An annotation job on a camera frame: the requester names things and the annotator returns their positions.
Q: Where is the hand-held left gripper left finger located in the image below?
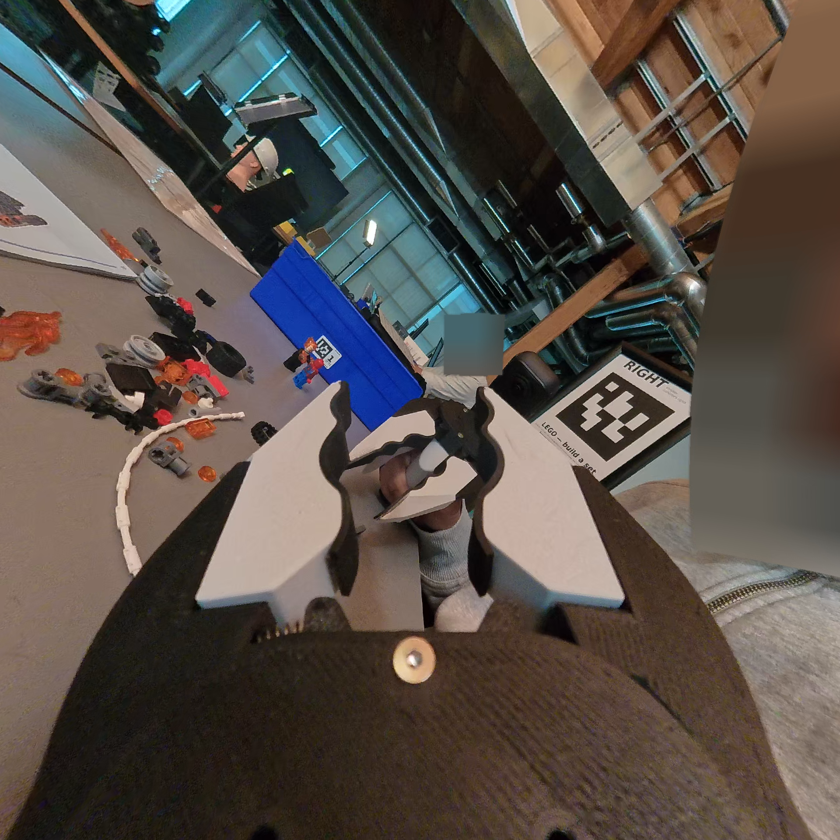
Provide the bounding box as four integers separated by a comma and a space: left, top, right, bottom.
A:
196, 381, 361, 630

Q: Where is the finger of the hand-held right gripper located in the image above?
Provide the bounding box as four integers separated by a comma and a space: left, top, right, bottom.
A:
374, 459, 478, 525
346, 397, 455, 471

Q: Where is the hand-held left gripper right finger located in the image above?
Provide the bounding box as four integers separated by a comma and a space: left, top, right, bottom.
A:
468, 386, 626, 633

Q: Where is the person's right forearm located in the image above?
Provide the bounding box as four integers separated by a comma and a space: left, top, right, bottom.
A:
415, 502, 492, 632

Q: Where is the dark grey lego technic connector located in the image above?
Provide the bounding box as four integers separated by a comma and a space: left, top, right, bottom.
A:
147, 437, 193, 478

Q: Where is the flame head lego minifigure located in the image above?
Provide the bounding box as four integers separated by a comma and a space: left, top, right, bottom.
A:
283, 336, 324, 371

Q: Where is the black wide lego tire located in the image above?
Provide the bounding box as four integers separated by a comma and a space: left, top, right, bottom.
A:
209, 340, 248, 379

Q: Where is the black hollow lego brick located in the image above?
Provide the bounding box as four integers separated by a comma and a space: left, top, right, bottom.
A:
150, 330, 202, 362

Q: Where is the dark lego plate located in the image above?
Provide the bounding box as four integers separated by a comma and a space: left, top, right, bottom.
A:
144, 294, 196, 329

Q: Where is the orange transparent lego flame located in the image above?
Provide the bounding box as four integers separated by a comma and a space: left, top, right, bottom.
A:
98, 228, 142, 263
0, 310, 64, 363

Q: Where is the lego instruction booklet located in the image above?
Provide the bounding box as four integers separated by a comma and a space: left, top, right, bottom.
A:
0, 144, 140, 283

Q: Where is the person's right hand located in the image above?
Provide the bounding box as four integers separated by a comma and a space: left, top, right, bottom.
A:
379, 449, 427, 504

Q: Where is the framed sign with marker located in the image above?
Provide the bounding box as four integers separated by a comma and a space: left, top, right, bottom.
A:
538, 343, 693, 490

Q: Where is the blue plastic bin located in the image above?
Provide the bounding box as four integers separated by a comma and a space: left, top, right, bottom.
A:
249, 239, 424, 434

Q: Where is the wooden ceiling beam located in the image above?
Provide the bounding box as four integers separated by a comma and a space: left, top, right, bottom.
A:
505, 243, 664, 368

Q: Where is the figure with white helmet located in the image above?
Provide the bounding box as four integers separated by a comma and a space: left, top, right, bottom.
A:
223, 134, 309, 217

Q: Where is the white lego bone chain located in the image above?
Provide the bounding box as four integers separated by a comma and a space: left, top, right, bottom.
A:
116, 411, 245, 577

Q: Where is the silver ventilation duct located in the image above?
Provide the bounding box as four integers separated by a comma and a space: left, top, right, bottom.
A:
459, 0, 710, 309

